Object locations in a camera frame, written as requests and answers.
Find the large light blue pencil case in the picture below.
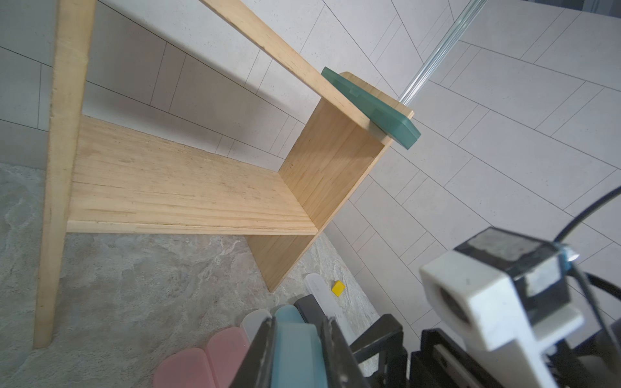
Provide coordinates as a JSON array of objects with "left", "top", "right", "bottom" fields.
[{"left": 271, "top": 305, "right": 328, "bottom": 387}]

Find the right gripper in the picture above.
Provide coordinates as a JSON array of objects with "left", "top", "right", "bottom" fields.
[{"left": 348, "top": 314, "right": 621, "bottom": 388}]

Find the wooden two-tier shelf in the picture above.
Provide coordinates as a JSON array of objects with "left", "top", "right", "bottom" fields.
[{"left": 32, "top": 1, "right": 412, "bottom": 349}]

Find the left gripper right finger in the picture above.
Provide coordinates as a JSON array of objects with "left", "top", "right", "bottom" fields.
[{"left": 320, "top": 318, "right": 370, "bottom": 388}]

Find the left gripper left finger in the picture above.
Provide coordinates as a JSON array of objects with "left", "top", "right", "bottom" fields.
[{"left": 230, "top": 318, "right": 277, "bottom": 388}]

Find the black pencil case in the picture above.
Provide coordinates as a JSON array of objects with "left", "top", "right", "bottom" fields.
[{"left": 294, "top": 294, "right": 327, "bottom": 336}]

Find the pink pencil case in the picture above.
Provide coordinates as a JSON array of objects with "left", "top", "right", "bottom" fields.
[
  {"left": 153, "top": 348, "right": 216, "bottom": 388},
  {"left": 205, "top": 327, "right": 249, "bottom": 387}
]

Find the yellow block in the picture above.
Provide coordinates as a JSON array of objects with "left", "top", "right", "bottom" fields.
[{"left": 332, "top": 281, "right": 346, "bottom": 297}]

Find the dark green pencil case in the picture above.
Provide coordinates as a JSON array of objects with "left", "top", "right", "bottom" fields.
[{"left": 321, "top": 67, "right": 420, "bottom": 150}]

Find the clear frosted pencil case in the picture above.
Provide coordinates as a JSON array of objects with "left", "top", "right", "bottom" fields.
[
  {"left": 240, "top": 309, "right": 272, "bottom": 344},
  {"left": 303, "top": 273, "right": 356, "bottom": 345}
]

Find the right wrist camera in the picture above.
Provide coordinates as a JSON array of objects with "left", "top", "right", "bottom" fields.
[{"left": 420, "top": 227, "right": 584, "bottom": 387}]

